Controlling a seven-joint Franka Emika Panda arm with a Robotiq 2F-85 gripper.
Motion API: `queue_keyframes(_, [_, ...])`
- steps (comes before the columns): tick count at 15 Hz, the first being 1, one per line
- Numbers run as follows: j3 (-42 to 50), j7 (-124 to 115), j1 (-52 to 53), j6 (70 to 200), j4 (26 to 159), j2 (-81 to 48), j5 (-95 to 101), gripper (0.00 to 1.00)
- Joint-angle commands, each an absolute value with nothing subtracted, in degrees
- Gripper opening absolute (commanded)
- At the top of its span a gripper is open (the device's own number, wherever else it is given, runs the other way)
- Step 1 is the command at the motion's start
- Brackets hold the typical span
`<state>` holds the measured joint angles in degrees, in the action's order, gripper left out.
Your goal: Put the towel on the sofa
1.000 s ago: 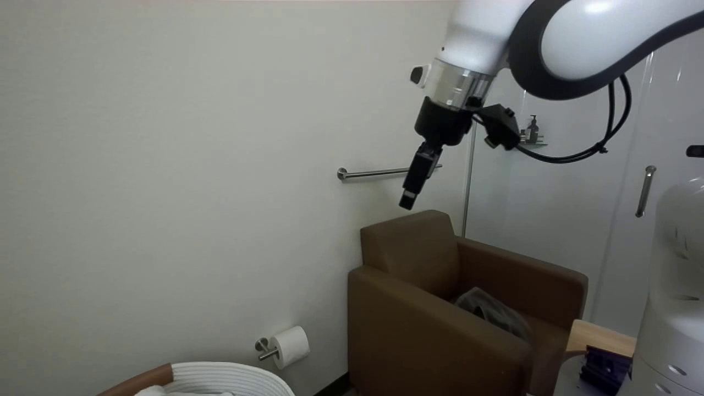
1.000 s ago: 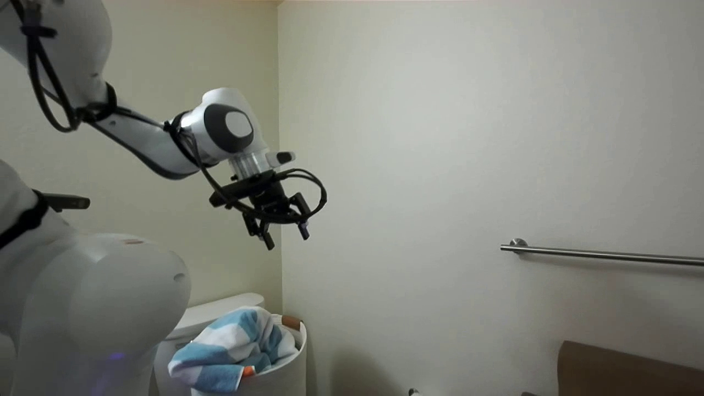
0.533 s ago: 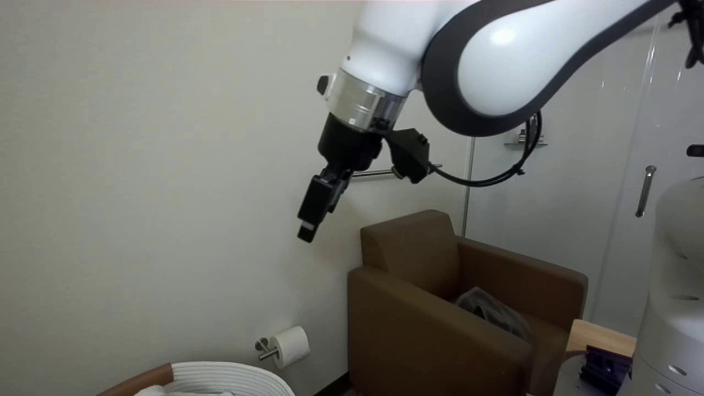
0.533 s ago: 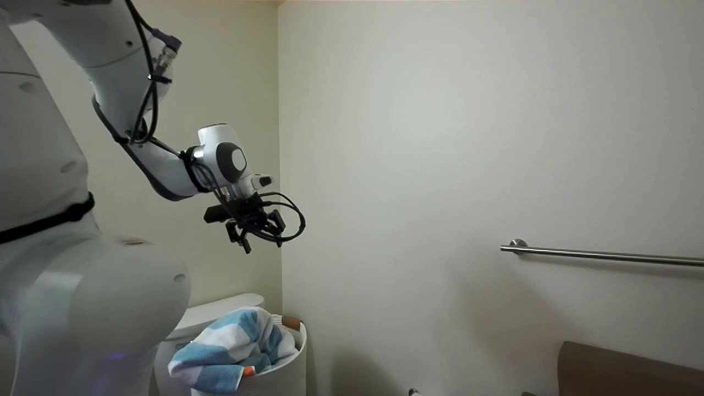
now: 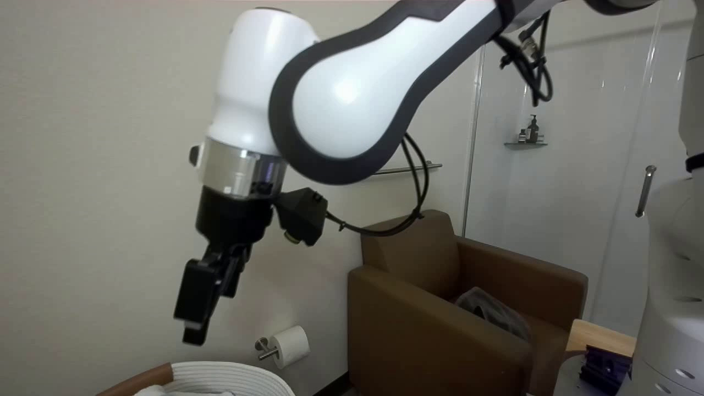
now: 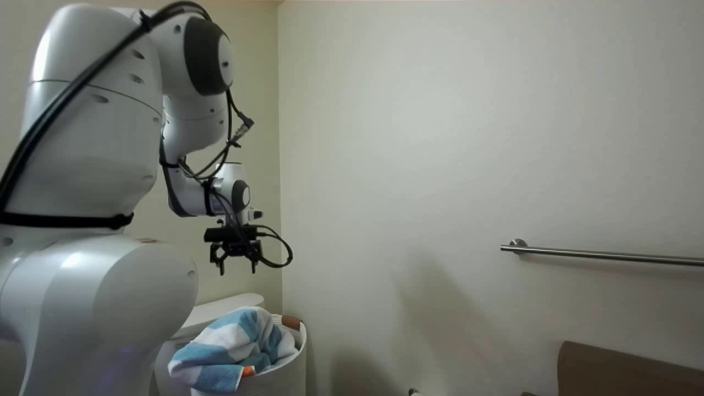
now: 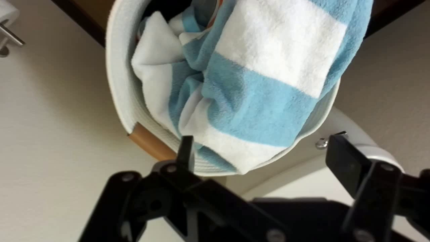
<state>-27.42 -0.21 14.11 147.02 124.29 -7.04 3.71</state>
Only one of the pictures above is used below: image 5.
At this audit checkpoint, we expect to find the grey cloth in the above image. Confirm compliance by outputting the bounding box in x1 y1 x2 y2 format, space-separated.
454 283 533 341

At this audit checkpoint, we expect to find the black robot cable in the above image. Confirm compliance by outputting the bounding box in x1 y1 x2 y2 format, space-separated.
324 8 557 239

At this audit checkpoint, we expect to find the small wooden table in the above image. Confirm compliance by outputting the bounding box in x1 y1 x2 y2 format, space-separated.
564 317 637 360

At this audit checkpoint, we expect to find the metal shower door handle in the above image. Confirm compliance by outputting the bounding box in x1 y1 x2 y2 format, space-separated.
634 163 658 220

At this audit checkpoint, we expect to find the metal wall grab bar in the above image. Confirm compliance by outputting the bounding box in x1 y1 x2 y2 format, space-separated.
370 161 444 177

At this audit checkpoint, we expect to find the brown basket handle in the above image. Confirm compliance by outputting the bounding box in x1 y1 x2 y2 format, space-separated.
96 363 177 396

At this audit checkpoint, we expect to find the white laundry basket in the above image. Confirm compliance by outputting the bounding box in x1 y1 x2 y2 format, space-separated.
167 358 298 396

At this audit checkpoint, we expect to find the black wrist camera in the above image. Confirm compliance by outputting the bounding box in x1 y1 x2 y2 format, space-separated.
272 186 329 249

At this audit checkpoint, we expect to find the white toilet paper roll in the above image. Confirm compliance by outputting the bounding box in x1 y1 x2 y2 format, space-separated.
270 323 313 369

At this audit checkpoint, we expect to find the brown armchair sofa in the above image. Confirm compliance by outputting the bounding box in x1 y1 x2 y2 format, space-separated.
346 208 590 396

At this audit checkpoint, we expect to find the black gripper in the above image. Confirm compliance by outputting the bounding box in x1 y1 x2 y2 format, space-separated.
171 185 274 348

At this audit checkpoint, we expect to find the metal toilet paper holder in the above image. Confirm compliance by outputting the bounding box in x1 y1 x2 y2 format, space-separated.
254 334 284 366

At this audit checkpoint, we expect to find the shower shelf with bottles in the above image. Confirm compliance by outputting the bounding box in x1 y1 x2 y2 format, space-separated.
501 111 551 152

